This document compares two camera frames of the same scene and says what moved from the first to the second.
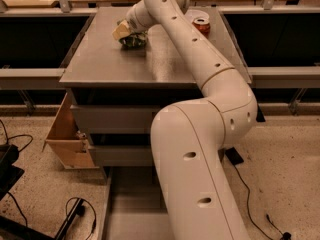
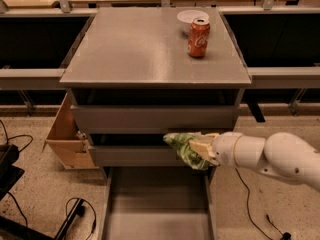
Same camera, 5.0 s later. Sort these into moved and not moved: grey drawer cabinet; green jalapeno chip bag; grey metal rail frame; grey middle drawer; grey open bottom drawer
Moved: green jalapeno chip bag
Not moved: grey metal rail frame; grey middle drawer; grey open bottom drawer; grey drawer cabinet
